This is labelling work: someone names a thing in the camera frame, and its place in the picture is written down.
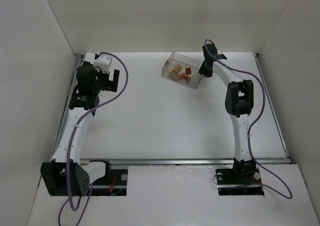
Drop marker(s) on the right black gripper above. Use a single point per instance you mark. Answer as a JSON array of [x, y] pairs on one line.
[[206, 69]]

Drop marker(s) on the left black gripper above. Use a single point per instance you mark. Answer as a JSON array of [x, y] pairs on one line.
[[114, 80]]

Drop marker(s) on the small red-brown wood block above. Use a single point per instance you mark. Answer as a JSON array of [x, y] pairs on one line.
[[188, 71]]

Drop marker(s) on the long red-brown wood block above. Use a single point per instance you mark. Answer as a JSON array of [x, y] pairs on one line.
[[186, 77]]

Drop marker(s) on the clear plastic box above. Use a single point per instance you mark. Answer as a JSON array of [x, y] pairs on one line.
[[185, 62]]

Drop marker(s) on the light wood block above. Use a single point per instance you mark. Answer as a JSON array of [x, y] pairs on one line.
[[177, 68], [177, 77]]

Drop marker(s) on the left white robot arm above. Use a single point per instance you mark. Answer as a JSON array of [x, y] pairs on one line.
[[65, 167]]

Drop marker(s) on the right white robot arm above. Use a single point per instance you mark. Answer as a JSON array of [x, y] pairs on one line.
[[239, 102]]

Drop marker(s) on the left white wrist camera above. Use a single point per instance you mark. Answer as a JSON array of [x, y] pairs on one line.
[[102, 63]]

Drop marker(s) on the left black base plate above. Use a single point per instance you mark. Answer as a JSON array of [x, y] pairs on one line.
[[113, 184]]

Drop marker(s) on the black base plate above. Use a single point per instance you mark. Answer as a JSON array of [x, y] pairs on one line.
[[229, 185], [113, 184]]

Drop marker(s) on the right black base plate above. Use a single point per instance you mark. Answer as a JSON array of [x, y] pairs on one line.
[[229, 185]]

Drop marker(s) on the front aluminium rail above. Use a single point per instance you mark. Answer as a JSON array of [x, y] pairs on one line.
[[191, 161]]

